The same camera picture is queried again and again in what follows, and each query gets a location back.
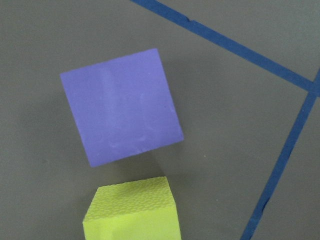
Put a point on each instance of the yellow foam block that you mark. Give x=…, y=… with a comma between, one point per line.
x=136, y=210

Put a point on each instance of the purple foam block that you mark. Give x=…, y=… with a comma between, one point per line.
x=122, y=107

